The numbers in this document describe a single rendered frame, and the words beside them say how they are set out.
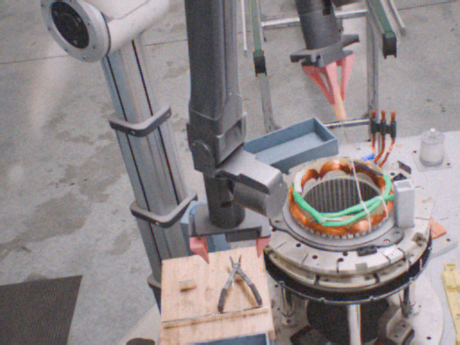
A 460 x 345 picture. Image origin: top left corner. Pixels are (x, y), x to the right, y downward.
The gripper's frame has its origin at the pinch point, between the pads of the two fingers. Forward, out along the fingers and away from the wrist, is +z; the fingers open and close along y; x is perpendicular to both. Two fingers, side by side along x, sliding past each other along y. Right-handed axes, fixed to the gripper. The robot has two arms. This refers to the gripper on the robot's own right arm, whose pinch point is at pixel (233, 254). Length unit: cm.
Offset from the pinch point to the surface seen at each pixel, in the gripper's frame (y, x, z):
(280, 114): 31, 209, 127
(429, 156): 54, 59, 36
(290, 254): 10.1, 4.6, 6.8
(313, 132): 22, 50, 16
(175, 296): -11.0, 1.8, 10.7
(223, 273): -2.3, 5.3, 10.5
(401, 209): 29.9, 6.8, 1.3
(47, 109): -99, 253, 136
